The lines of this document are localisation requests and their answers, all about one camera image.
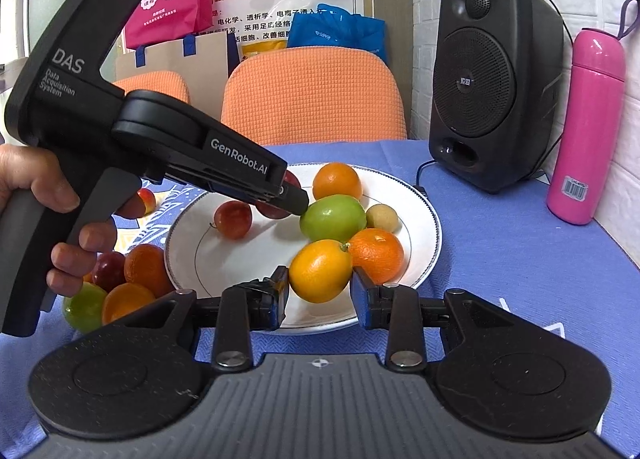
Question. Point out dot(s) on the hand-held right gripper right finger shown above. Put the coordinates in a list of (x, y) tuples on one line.
[(357, 289)]

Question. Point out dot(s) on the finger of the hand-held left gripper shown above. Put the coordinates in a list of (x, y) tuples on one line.
[(295, 201)]

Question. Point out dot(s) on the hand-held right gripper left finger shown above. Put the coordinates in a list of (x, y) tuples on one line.
[(281, 299)]

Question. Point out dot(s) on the dark red plum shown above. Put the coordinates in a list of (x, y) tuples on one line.
[(109, 271), (272, 211)]

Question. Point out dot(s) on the yellow orange citrus fruit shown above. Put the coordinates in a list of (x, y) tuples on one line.
[(320, 271)]

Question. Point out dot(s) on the green apple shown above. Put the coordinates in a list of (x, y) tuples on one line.
[(82, 309), (332, 219)]

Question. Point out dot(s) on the white plate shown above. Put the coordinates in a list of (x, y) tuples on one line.
[(225, 269)]

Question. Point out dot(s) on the small red apple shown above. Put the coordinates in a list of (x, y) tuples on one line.
[(232, 220)]

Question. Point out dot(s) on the tan longan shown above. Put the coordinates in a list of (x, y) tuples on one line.
[(383, 218)]

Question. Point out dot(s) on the small red yellow peach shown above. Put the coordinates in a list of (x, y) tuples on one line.
[(148, 201)]

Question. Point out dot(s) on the person's left hand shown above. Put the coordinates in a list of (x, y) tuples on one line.
[(30, 169)]

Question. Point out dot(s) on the orange chair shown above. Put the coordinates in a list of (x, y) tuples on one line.
[(315, 99), (160, 86)]

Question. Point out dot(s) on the blue printed tablecloth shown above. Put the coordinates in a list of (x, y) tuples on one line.
[(490, 249)]

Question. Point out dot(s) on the yellow package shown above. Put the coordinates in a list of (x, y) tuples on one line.
[(265, 46)]

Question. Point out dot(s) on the black speaker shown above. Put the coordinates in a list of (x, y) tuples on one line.
[(475, 84)]

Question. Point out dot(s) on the pink bottle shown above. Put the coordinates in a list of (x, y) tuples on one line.
[(585, 129)]

